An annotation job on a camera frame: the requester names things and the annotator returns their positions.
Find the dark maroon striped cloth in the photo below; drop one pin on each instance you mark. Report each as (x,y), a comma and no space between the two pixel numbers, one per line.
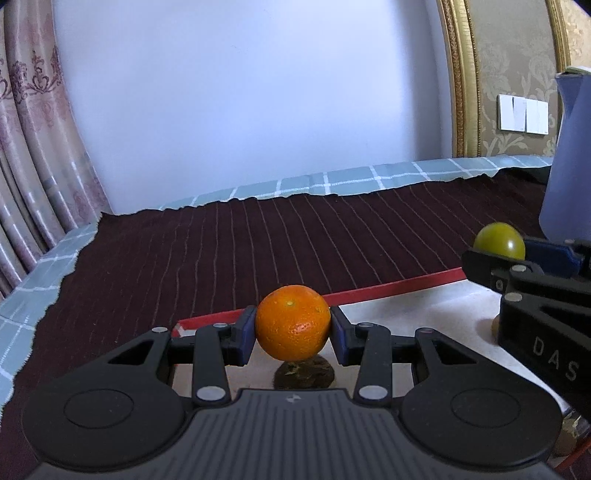
(207,249)

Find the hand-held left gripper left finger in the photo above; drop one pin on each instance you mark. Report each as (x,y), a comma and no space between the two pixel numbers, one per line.
(247,334)

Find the white wall switch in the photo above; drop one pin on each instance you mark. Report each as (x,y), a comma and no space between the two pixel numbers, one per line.
(521,114)

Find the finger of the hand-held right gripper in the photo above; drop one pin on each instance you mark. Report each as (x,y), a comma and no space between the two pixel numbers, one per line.
(549,256)
(485,267)

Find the red cardboard tray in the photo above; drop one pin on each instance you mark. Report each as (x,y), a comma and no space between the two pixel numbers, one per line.
(415,314)

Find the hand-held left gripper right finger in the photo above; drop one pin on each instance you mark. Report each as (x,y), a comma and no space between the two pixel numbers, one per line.
(339,337)

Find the orange mandarin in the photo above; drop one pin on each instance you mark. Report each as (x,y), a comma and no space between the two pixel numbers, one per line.
(293,323)

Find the blue electric kettle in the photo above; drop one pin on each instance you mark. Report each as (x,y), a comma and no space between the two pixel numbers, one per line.
(568,175)

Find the pink patterned curtain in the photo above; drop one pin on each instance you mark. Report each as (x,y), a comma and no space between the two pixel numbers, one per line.
(37,161)

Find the gold ornate wall frame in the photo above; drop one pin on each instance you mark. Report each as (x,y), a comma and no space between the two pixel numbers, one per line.
(461,92)

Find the green round fruit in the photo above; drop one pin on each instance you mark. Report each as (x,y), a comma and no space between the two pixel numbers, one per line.
(498,240)

